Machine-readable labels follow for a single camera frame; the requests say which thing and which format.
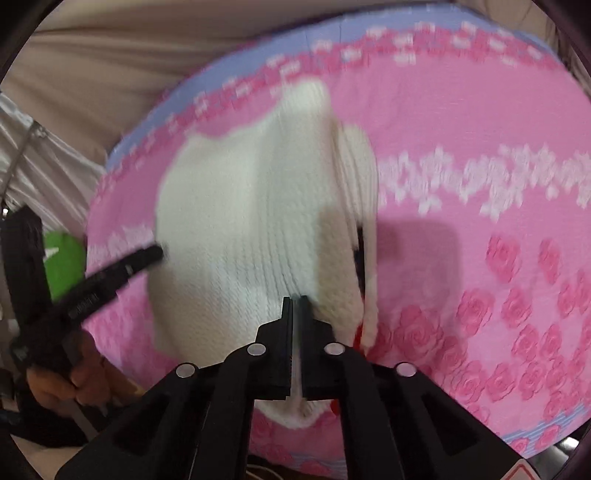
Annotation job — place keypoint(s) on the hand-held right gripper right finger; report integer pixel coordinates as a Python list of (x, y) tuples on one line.
[(305, 323)]

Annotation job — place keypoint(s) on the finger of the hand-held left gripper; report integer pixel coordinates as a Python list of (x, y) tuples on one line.
[(115, 277), (25, 258)]

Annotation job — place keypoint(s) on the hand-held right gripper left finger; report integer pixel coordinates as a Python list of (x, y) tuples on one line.
[(287, 323)]

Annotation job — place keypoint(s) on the white red navy knit sweater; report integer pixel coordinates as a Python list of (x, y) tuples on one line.
[(249, 221)]

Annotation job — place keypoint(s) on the person's left hand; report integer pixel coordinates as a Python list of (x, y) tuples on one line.
[(85, 369)]

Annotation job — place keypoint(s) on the green plush pillow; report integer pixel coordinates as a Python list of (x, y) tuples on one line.
[(64, 263)]

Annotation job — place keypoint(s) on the white satin curtain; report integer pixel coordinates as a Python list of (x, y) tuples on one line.
[(51, 157)]

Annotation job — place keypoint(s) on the metal curtain rod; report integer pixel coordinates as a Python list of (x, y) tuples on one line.
[(21, 152)]

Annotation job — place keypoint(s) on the pink floral bedsheet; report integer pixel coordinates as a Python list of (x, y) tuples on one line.
[(461, 240)]

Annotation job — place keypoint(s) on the beige curtain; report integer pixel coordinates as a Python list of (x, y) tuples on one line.
[(115, 69)]

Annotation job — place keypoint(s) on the white card with red edge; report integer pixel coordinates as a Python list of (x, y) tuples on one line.
[(524, 473)]

